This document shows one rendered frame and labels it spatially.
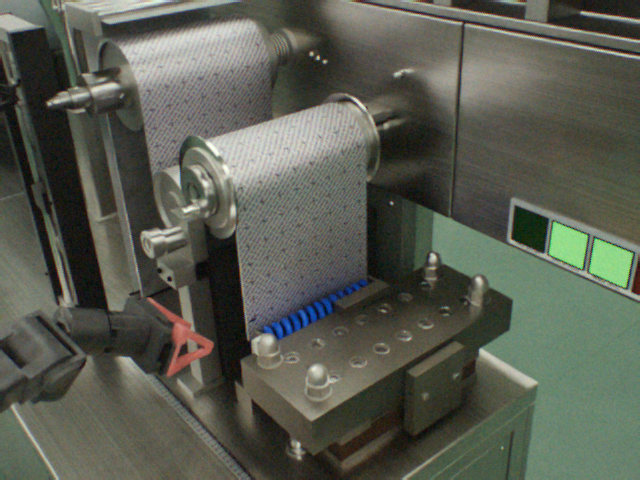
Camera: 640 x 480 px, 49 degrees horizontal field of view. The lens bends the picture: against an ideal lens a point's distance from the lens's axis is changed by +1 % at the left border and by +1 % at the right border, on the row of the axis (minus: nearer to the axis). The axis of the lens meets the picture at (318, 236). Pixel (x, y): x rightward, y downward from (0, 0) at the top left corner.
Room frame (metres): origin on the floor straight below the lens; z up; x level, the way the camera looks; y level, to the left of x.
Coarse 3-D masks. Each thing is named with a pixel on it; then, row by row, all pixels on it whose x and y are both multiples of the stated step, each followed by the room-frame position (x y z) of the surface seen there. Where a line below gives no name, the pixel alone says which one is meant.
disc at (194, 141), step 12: (192, 144) 0.90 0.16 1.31; (204, 144) 0.87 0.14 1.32; (180, 156) 0.93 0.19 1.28; (216, 156) 0.85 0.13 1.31; (180, 168) 0.94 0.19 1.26; (228, 180) 0.83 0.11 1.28; (228, 192) 0.83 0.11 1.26; (228, 204) 0.84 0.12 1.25; (228, 216) 0.84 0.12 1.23; (216, 228) 0.87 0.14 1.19; (228, 228) 0.84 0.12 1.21
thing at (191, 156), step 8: (352, 112) 1.02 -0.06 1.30; (360, 120) 1.01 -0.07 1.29; (360, 128) 1.00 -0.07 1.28; (368, 144) 0.99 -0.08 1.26; (192, 152) 0.89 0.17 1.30; (200, 152) 0.87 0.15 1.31; (368, 152) 0.99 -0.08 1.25; (184, 160) 0.91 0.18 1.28; (192, 160) 0.90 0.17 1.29; (200, 160) 0.88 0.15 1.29; (208, 160) 0.86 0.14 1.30; (368, 160) 0.99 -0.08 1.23; (208, 168) 0.86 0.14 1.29; (216, 168) 0.85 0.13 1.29; (216, 176) 0.85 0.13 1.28; (216, 184) 0.85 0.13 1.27; (224, 184) 0.84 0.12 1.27; (224, 192) 0.84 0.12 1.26; (224, 200) 0.84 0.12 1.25; (224, 208) 0.84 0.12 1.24; (216, 216) 0.86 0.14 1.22; (224, 216) 0.84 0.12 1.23; (208, 224) 0.88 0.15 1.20; (216, 224) 0.86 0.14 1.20; (224, 224) 0.85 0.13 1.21
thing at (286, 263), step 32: (352, 192) 0.96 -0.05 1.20; (288, 224) 0.89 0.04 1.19; (320, 224) 0.92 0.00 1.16; (352, 224) 0.96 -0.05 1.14; (256, 256) 0.85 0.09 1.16; (288, 256) 0.88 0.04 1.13; (320, 256) 0.92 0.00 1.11; (352, 256) 0.96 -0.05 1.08; (256, 288) 0.85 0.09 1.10; (288, 288) 0.88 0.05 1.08; (320, 288) 0.92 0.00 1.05; (256, 320) 0.84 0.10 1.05
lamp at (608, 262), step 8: (600, 248) 0.76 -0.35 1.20; (608, 248) 0.75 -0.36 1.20; (616, 248) 0.74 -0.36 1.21; (592, 256) 0.77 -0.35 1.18; (600, 256) 0.76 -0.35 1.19; (608, 256) 0.75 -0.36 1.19; (616, 256) 0.74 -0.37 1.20; (624, 256) 0.73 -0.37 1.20; (592, 264) 0.76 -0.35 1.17; (600, 264) 0.76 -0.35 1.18; (608, 264) 0.75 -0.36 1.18; (616, 264) 0.74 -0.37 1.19; (624, 264) 0.73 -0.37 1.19; (592, 272) 0.76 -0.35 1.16; (600, 272) 0.76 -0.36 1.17; (608, 272) 0.75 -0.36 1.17; (616, 272) 0.74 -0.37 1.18; (624, 272) 0.73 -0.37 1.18; (608, 280) 0.75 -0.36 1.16; (616, 280) 0.74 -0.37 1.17; (624, 280) 0.73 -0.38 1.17
